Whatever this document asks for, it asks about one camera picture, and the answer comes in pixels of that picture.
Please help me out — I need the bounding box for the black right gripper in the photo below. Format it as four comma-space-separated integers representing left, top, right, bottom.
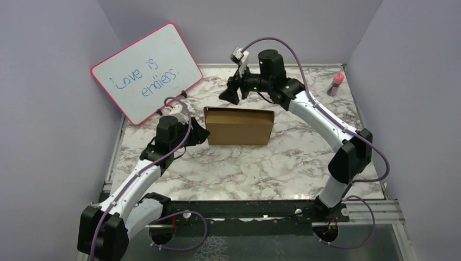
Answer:
218, 64, 271, 106

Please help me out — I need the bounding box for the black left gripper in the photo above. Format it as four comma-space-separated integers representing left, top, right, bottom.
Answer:
171, 116, 210, 151

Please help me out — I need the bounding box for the brown cardboard box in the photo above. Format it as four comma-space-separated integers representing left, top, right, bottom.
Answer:
203, 107, 275, 146

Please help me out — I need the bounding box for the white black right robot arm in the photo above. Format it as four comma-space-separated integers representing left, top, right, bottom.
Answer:
219, 47, 372, 221

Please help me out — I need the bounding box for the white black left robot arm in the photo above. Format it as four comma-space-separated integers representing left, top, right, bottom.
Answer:
77, 115, 210, 260

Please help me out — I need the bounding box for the pink framed whiteboard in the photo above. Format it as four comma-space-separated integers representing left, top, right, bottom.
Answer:
90, 23, 203, 126

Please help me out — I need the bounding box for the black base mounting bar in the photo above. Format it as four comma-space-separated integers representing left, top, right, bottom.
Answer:
124, 192, 350, 238

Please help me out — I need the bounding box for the pink capped marker bottle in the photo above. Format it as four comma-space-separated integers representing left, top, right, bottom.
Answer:
326, 72, 345, 96

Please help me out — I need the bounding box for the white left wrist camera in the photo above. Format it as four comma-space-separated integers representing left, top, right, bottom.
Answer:
169, 104, 189, 125

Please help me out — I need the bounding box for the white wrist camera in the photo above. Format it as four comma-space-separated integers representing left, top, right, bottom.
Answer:
229, 47, 249, 78
169, 104, 189, 125

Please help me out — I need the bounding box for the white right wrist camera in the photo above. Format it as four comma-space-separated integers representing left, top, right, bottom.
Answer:
229, 47, 249, 78

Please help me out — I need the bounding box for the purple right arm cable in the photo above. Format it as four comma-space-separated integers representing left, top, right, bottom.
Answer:
240, 36, 391, 250

